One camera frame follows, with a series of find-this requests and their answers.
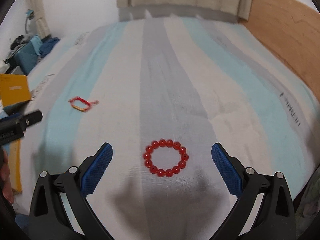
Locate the teal suitcase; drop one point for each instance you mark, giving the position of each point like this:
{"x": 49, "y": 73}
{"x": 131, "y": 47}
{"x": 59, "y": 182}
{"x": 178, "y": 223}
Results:
{"x": 26, "y": 58}

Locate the blue desk lamp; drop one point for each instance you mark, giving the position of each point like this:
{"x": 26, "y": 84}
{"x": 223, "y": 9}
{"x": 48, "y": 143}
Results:
{"x": 29, "y": 16}

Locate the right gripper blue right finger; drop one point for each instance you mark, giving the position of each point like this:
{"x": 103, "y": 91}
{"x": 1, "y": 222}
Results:
{"x": 227, "y": 169}

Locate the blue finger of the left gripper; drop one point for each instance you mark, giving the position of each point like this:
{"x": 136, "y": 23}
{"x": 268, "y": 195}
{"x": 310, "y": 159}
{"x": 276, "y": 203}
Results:
{"x": 26, "y": 120}

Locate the striped bed sheet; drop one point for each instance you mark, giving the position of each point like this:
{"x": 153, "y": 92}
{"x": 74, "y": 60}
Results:
{"x": 168, "y": 89}

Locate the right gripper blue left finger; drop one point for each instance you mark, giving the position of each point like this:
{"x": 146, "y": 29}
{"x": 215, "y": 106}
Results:
{"x": 93, "y": 168}

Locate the blue clothes pile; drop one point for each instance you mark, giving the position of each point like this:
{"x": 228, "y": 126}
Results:
{"x": 47, "y": 46}

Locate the tied beige curtain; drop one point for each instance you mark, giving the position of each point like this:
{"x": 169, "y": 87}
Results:
{"x": 40, "y": 17}

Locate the person left hand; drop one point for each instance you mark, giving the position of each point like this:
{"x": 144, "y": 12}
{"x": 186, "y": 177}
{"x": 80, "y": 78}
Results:
{"x": 5, "y": 179}

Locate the red cord bracelet gold tube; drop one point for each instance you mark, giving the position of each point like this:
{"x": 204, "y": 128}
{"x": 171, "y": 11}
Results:
{"x": 81, "y": 104}

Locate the white cardboard box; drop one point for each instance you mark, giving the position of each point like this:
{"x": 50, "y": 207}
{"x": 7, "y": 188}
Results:
{"x": 14, "y": 93}

